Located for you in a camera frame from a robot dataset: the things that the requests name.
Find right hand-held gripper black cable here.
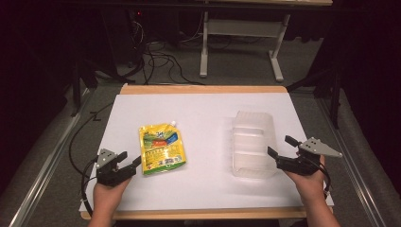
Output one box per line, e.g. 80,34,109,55
310,155,333,201

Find thin black cable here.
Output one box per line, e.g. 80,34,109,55
68,101,115,179

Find person's right hand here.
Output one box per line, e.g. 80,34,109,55
285,155,327,205

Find black floor cables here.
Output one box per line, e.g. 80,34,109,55
127,18,206,87

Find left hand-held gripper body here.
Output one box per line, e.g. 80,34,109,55
95,148,137,187

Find yellow green spouted pouch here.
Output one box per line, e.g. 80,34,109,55
138,119,187,176

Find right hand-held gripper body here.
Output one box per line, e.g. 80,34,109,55
275,136,343,177

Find clear plastic container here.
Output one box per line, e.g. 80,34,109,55
231,110,279,179

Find white table mat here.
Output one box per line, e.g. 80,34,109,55
78,92,335,213

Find hand-held gripper black cable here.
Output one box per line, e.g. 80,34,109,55
80,157,99,218
310,155,333,201

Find black metal stand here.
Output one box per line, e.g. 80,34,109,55
69,58,99,118
286,66,344,130

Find metal floor rail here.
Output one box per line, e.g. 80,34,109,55
316,96,390,227
9,87,93,227

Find person's left hand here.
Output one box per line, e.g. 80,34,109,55
92,177,133,216

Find white metal desk frame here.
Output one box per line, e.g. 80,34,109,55
199,10,291,83

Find left hand-held gripper black cable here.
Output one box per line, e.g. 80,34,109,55
80,157,99,218

